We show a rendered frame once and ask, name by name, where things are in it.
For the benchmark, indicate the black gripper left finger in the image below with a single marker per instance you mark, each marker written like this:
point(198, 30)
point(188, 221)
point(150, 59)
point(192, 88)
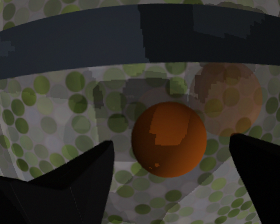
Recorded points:
point(75, 193)

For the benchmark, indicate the orange-brown ball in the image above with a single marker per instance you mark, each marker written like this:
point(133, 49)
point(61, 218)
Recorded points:
point(168, 140)

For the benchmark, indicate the translucent orange ball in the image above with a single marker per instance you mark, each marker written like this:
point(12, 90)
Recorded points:
point(226, 97)

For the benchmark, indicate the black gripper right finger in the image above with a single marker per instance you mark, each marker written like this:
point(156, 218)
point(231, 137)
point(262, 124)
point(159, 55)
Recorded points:
point(258, 164)

